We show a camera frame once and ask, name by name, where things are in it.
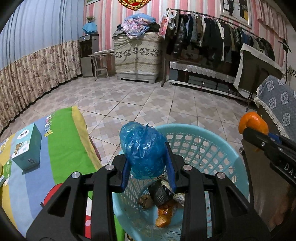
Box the orange tangerine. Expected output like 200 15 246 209
238 112 269 135

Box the orange snack wrapper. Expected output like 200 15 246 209
156 200 178 228

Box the black ribbed paper cup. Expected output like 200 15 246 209
148 179 173 208

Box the blue plastic bag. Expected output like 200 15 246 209
119 121 167 180

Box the dark printed snack packet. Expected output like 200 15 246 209
161 179 185 206

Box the brown paper scrap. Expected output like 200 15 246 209
137 194 154 209

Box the blue floral fringed cloth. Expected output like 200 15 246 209
254 75 295 141

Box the teal plastic basket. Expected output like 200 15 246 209
112 123 251 241

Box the dark covered chair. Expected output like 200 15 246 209
234 44 286 109

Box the teal tissue box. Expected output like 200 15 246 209
10 123 42 171

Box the low shelf with lace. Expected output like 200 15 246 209
168 61 236 95

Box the clothes rack with garments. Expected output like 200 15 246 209
159 10 275 80

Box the covered cabinet with cloth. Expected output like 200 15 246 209
113 33 163 83

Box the small metal folding table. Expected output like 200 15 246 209
88 49 115 78

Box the blue and floral curtain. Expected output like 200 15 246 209
1 1 84 129

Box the grey water dispenser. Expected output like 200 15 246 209
79 34 99 77

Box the pile of colourful clothes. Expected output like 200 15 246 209
112 13 160 40

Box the blue covered water bottle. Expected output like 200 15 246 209
82 16 97 35

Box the black framed wall picture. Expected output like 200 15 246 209
220 0 252 29

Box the red heart wall decoration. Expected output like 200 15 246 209
118 0 151 11

